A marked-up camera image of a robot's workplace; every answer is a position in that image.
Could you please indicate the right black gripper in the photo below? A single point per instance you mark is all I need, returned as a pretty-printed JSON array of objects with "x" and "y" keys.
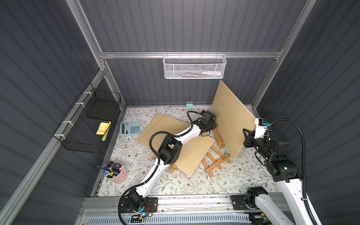
[{"x": 250, "y": 138}]

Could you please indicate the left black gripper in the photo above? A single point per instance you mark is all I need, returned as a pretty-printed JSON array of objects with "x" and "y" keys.
[{"x": 207, "y": 125}]

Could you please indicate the wooden easel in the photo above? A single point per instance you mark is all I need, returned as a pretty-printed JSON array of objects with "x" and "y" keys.
[
  {"x": 215, "y": 163},
  {"x": 172, "y": 167},
  {"x": 219, "y": 139}
]

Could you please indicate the light plywood board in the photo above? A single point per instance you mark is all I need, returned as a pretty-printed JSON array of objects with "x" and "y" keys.
[
  {"x": 232, "y": 118},
  {"x": 192, "y": 154},
  {"x": 161, "y": 122}
]

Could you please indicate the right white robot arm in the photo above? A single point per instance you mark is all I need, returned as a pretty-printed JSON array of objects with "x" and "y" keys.
[{"x": 270, "y": 152}]

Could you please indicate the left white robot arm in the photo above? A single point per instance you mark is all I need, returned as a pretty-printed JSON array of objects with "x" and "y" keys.
[{"x": 168, "y": 153}]

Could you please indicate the small teal box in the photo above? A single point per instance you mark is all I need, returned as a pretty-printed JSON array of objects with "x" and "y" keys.
[{"x": 189, "y": 104}]

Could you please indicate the floral table mat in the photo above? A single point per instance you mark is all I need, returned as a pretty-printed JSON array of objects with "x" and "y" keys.
[{"x": 243, "y": 172}]

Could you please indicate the white marker in basket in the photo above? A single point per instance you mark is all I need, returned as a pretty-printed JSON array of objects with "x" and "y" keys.
[{"x": 212, "y": 73}]

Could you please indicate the teal calculator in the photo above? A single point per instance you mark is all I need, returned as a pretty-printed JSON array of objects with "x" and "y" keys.
[{"x": 130, "y": 128}]

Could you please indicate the pink pen cup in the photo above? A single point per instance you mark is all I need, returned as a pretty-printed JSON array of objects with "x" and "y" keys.
[{"x": 114, "y": 171}]

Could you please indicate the yellow green pen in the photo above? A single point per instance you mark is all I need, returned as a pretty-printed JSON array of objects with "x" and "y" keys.
[{"x": 105, "y": 135}]

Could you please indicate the yellow sticky note pad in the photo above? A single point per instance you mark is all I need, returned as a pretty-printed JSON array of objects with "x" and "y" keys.
[{"x": 103, "y": 127}]

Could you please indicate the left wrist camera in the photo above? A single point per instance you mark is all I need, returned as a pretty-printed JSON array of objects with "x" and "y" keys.
[{"x": 208, "y": 116}]

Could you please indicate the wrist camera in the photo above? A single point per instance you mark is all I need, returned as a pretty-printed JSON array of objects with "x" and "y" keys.
[
  {"x": 208, "y": 116},
  {"x": 262, "y": 128}
]

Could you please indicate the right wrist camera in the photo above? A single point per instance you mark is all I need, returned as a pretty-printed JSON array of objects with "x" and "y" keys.
[{"x": 262, "y": 128}]

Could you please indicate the white wire mesh basket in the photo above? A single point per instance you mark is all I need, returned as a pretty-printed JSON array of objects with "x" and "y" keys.
[{"x": 190, "y": 66}]

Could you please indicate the black wire wall basket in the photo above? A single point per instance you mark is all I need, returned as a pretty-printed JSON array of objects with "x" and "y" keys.
[{"x": 77, "y": 131}]

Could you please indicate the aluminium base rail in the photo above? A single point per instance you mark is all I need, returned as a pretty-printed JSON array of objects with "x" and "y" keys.
[{"x": 219, "y": 209}]

